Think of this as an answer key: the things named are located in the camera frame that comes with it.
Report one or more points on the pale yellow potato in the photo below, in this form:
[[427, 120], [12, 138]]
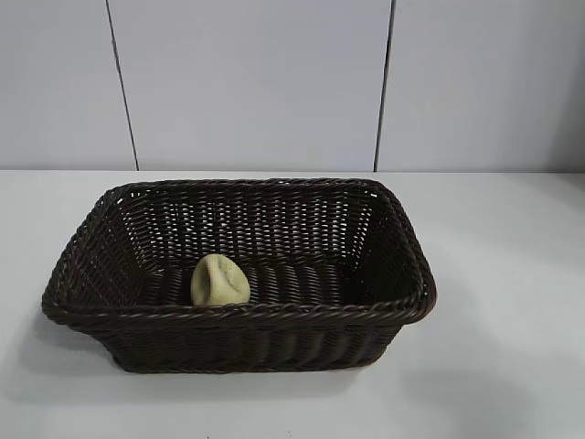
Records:
[[219, 283]]

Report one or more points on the dark brown wicker basket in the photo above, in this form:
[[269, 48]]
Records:
[[256, 338]]

